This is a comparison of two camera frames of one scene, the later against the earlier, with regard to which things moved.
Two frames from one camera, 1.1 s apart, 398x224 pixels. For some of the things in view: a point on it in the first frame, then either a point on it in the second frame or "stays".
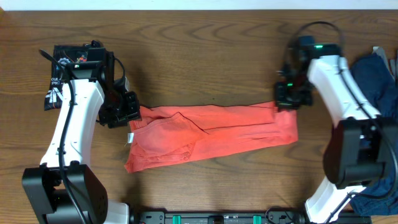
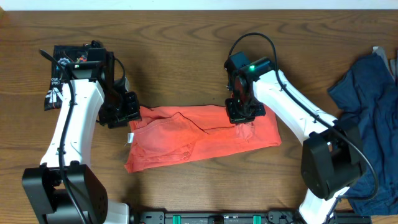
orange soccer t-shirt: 166,134 stays
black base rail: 235,217 stays
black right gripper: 283,102 -> 236,117
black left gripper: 123,116 stays
